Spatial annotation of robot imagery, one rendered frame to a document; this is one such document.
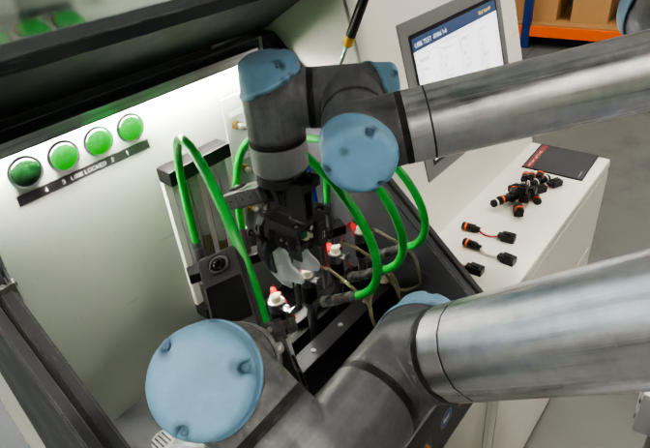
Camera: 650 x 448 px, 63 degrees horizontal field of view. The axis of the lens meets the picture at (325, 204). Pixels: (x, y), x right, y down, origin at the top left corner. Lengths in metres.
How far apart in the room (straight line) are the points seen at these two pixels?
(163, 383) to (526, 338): 0.22
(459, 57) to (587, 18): 4.78
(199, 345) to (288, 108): 0.35
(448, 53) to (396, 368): 0.96
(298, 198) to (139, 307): 0.51
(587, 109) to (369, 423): 0.34
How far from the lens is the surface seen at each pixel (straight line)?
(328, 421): 0.39
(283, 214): 0.73
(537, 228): 1.32
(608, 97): 0.55
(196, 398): 0.36
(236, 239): 0.63
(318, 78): 0.64
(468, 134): 0.52
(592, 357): 0.33
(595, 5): 6.03
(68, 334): 1.05
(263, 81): 0.63
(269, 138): 0.65
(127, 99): 0.92
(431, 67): 1.22
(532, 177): 1.45
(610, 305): 0.32
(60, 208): 0.95
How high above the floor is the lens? 1.72
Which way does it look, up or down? 32 degrees down
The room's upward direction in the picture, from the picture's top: 6 degrees counter-clockwise
